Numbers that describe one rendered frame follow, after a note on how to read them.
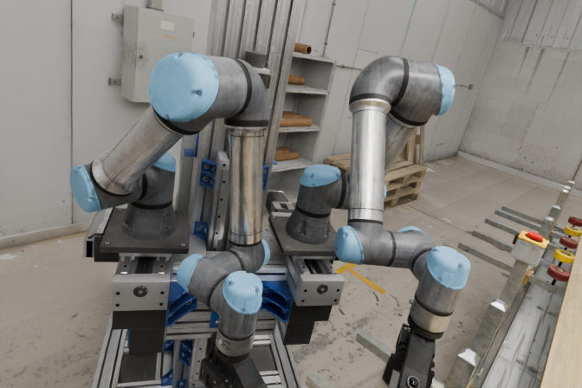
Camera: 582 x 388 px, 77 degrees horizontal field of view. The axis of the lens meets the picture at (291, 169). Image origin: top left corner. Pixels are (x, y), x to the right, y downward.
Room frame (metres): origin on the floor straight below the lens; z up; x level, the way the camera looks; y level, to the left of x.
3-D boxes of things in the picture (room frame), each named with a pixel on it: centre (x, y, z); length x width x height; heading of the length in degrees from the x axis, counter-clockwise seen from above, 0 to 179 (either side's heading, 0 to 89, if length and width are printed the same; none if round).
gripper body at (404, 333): (0.63, -0.33, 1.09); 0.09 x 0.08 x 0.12; 162
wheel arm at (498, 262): (1.60, -1.10, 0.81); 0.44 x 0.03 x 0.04; 52
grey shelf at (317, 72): (3.43, 0.23, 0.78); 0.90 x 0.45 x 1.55; 139
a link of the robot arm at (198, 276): (0.66, 0.12, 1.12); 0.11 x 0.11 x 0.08; 59
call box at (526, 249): (1.00, -0.73, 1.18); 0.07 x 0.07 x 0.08; 52
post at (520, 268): (1.00, -0.73, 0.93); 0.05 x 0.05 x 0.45; 52
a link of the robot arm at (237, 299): (0.59, 0.05, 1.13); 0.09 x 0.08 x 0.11; 59
